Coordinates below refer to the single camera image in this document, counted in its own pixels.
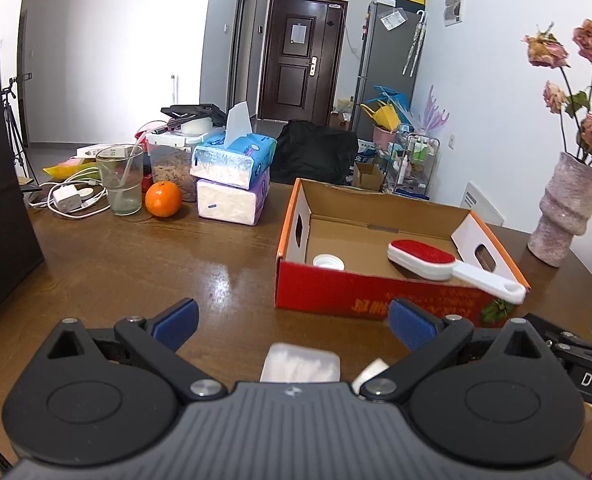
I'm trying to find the white appliance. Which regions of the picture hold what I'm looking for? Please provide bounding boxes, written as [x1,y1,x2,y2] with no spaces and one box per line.
[463,181,505,227]

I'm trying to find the small brown cardboard box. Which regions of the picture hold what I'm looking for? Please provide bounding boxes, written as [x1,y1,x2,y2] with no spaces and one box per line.
[352,160,387,192]

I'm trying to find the clear plastic bag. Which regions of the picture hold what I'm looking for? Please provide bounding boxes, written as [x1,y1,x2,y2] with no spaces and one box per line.
[380,7,408,31]

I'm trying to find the black flat tray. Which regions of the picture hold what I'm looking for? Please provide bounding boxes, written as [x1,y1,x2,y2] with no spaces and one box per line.
[161,104,227,128]

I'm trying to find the white power charger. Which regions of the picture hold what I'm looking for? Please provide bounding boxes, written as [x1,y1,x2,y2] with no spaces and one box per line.
[52,185,84,213]

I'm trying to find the clear plastic food container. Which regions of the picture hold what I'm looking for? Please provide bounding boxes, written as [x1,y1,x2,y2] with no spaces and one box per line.
[146,130,227,203]

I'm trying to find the clear glass cup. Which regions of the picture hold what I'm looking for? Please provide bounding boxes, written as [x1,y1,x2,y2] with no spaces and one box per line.
[96,145,144,217]

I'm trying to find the white plastic stirrer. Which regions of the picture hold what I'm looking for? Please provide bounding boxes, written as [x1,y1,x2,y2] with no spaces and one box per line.
[110,146,141,211]

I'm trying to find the pink textured vase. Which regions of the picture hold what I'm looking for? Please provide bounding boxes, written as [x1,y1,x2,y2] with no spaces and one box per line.
[527,151,592,268]

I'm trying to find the white small case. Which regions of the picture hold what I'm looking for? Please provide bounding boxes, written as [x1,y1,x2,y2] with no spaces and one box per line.
[351,357,391,395]

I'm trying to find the grey door frame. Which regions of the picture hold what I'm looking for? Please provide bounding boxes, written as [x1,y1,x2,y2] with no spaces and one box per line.
[226,0,262,121]

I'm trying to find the black tripod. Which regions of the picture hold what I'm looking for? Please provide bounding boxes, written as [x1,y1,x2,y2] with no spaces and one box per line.
[1,74,41,187]

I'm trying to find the grey refrigerator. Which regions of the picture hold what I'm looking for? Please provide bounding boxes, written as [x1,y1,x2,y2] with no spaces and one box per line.
[351,0,427,139]

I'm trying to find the black monitor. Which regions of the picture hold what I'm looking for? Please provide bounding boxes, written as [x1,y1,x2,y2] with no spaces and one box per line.
[0,38,45,326]

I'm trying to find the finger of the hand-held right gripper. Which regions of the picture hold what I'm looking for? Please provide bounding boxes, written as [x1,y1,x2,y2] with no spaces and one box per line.
[523,312,592,362]

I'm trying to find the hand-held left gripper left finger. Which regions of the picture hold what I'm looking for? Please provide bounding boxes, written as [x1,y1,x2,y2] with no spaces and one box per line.
[46,297,228,404]

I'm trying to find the white folded umbrella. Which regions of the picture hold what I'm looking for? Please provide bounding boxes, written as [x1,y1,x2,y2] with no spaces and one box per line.
[402,10,429,77]

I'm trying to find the red white lint brush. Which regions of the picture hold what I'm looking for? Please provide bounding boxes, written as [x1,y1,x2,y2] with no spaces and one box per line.
[387,239,527,306]

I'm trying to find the blue plastic bag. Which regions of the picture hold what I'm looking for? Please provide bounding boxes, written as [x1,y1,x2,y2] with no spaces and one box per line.
[373,85,409,111]

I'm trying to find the red plastic basin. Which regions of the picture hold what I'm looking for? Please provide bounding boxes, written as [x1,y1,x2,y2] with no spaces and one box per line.
[135,120,167,144]

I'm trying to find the blue tissue pack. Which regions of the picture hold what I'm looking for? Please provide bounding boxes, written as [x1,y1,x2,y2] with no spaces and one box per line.
[190,101,278,191]

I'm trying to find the wire storage cart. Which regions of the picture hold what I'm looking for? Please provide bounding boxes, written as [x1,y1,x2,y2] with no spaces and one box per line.
[383,132,442,201]

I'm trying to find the black bag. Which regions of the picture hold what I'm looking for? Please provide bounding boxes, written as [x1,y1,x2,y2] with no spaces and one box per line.
[270,120,359,186]

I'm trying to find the yellow flat dish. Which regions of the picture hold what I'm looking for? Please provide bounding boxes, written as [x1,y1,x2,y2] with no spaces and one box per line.
[42,157,99,179]

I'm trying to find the dark brown door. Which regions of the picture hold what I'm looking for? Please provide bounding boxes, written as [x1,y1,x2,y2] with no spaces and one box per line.
[257,0,349,126]

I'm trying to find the white charging cable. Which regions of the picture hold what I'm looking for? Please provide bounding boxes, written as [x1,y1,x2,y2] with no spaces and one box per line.
[26,166,109,219]

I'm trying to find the red orange cardboard box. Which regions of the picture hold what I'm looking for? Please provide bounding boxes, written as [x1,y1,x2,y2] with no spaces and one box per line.
[275,177,532,329]

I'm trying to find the yellow bag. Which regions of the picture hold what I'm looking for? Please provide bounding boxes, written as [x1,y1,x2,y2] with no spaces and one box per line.
[360,101,400,131]

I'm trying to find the pink bucket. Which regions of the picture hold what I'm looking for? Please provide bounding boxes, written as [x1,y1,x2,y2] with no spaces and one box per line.
[372,125,399,151]

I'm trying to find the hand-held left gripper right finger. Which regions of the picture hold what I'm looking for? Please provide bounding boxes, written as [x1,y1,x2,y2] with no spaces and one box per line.
[358,298,557,404]

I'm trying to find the orange fruit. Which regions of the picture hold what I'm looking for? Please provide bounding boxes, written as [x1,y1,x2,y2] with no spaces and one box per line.
[144,181,183,218]

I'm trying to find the white flat box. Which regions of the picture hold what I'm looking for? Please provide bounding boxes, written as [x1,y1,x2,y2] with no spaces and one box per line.
[76,143,144,159]

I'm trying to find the white purple tissue pack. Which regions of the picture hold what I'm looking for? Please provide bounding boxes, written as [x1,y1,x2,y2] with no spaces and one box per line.
[196,167,271,226]

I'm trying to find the white round lid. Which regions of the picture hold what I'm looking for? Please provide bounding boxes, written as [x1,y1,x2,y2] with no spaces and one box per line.
[312,254,347,272]

